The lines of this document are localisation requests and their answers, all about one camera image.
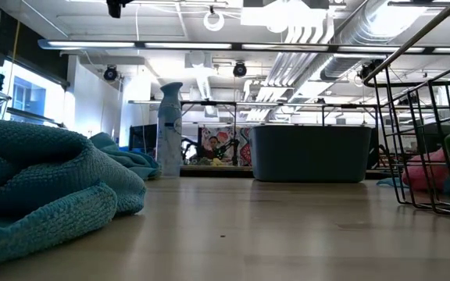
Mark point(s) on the pink microfiber towel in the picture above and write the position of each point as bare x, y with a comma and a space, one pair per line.
424, 175

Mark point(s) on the long ceiling light bar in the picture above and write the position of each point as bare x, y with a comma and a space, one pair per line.
92, 44

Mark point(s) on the white ceiling air vent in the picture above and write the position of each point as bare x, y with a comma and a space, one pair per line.
199, 74

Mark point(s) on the bright window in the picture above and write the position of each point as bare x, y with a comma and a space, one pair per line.
57, 105

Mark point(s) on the black monitor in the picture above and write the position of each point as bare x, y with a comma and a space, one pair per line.
143, 136

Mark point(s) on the pale blue spray bottle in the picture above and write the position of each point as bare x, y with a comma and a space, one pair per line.
169, 136

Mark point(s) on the person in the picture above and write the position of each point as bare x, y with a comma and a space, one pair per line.
213, 146

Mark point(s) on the colourful poster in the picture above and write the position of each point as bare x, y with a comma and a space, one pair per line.
231, 136

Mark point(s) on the grey plastic basket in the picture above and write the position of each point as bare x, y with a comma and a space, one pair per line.
311, 156

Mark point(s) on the black metal rack frame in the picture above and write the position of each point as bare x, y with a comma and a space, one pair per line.
209, 103

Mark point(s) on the black aluminium table frame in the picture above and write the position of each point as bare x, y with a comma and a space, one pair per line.
217, 171

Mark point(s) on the silver ventilation duct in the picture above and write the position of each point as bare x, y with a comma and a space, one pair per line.
365, 27

